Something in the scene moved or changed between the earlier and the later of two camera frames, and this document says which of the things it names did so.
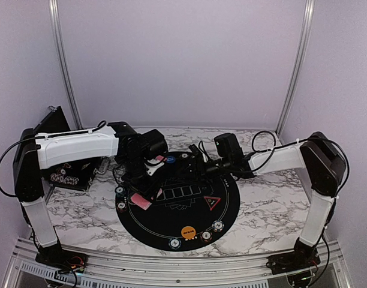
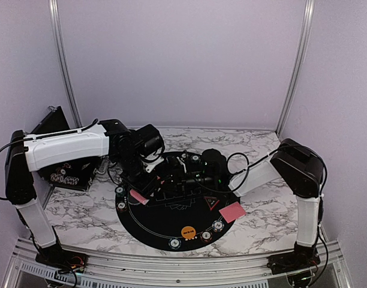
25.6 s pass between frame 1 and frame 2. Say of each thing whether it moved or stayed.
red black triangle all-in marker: stayed
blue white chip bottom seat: stayed
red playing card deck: moved
